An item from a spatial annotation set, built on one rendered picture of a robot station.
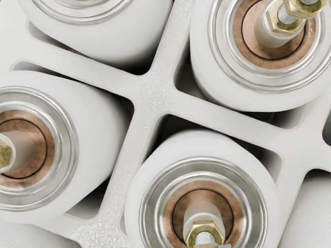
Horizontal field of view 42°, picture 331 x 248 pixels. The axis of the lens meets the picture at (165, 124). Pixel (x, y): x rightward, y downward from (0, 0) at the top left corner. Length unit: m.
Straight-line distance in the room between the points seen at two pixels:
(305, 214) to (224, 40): 0.14
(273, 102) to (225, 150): 0.04
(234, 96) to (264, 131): 0.08
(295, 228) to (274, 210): 0.07
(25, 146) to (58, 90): 0.04
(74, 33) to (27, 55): 0.09
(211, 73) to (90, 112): 0.08
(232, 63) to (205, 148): 0.05
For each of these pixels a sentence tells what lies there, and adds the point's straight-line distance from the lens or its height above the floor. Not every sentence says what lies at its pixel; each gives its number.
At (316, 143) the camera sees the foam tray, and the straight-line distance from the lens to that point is 0.34.
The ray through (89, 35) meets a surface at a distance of 0.27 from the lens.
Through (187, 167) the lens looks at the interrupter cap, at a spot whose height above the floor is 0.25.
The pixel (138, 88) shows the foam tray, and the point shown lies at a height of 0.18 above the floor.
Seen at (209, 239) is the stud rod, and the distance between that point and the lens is 0.21.
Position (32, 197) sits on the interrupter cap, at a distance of 0.27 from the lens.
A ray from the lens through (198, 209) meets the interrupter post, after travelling 0.24.
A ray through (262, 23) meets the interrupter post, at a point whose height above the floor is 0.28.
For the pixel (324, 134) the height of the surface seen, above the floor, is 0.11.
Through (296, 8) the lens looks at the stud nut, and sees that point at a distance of 0.19.
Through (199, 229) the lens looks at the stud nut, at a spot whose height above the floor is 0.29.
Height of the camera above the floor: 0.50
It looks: 86 degrees down
